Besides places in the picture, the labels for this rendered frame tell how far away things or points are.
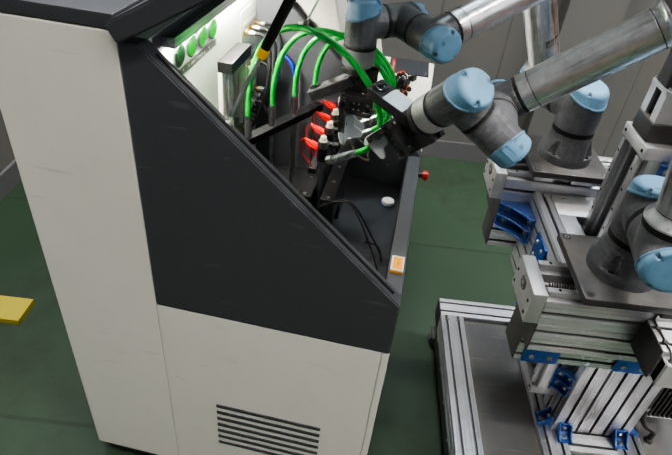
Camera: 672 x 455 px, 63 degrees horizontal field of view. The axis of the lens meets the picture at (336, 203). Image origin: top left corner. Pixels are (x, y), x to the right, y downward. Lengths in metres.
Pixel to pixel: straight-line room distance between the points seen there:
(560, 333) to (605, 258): 0.22
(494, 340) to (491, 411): 0.32
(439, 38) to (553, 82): 0.24
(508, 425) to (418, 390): 0.41
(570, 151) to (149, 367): 1.32
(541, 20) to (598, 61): 0.52
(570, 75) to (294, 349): 0.86
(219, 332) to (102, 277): 0.31
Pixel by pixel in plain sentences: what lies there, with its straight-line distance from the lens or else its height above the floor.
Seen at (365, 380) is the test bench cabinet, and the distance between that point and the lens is 1.43.
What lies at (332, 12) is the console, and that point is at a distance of 1.66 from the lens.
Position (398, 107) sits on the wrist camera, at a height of 1.35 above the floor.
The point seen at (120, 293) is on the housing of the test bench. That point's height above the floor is 0.80.
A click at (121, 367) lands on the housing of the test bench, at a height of 0.50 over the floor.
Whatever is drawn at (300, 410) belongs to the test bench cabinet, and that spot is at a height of 0.49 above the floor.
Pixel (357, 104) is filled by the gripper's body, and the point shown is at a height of 1.25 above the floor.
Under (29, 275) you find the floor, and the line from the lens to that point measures 2.84.
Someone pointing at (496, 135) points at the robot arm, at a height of 1.39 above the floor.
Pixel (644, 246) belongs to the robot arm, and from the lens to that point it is 1.15.
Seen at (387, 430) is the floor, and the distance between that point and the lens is 2.17.
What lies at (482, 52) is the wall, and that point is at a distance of 3.44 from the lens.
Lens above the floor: 1.82
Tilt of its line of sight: 36 degrees down
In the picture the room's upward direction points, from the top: 6 degrees clockwise
